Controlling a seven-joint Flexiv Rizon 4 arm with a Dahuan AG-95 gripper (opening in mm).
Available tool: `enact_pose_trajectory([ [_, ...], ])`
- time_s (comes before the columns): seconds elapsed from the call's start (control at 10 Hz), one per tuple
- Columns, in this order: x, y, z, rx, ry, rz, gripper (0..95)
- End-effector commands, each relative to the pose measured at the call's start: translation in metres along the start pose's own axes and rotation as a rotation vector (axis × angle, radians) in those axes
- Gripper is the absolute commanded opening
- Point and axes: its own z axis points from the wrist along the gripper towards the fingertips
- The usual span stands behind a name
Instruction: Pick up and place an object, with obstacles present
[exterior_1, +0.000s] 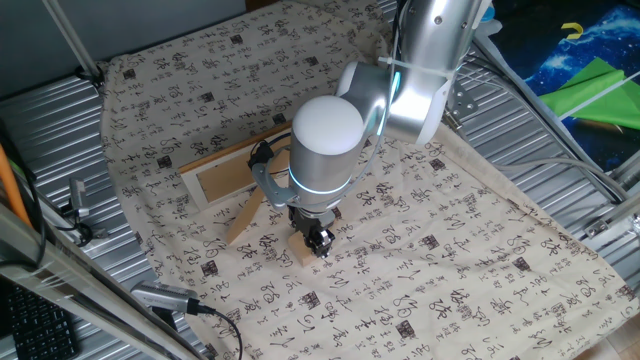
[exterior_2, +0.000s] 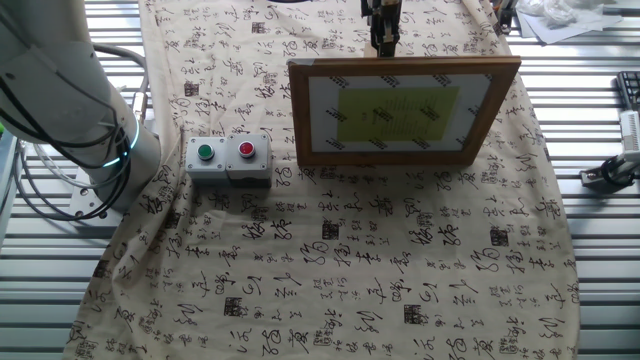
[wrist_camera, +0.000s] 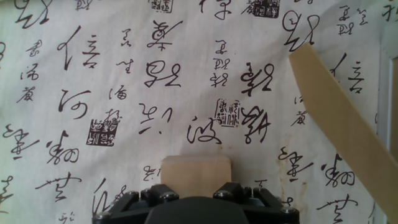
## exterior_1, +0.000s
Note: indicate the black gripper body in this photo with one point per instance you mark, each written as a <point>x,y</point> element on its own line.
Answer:
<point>312,220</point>

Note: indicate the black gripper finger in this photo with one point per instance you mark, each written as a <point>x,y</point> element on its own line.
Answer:
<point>327,242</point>
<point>312,244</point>

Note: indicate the light wooden block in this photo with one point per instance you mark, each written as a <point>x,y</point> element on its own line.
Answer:
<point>300,250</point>

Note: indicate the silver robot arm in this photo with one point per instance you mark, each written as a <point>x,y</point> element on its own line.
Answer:
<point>325,150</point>

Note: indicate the small yellow object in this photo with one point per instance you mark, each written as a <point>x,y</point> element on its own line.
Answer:
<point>575,30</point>

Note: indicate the beige calligraphy print cloth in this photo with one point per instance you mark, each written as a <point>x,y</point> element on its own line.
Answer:
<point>425,250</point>

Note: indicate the metal clamp at right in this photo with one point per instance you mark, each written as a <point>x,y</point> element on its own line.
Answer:
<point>79,197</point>

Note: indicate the black keyboard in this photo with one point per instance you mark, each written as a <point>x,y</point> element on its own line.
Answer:
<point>40,325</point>

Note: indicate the blue starry poster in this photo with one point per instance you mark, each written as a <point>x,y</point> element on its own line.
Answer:
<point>550,45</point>

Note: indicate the thin metal pole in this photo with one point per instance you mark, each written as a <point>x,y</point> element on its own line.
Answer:
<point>72,40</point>

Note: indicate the green paper sheet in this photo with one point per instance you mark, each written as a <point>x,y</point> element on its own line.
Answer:
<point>600,95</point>

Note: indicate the wooden frame back stand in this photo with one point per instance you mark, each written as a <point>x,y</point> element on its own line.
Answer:
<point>245,220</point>

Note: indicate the wooden picture frame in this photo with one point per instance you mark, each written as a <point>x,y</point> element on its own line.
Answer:
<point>220,175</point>

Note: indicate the silver camera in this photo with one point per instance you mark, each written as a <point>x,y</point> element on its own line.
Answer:
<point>165,297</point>

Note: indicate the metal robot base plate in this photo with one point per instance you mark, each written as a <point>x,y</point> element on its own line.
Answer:
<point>460,102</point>

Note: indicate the aluminium frame bar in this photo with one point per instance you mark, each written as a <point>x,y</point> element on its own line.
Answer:
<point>75,280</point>

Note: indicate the aluminium corner bracket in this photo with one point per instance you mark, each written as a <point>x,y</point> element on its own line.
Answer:
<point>607,220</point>

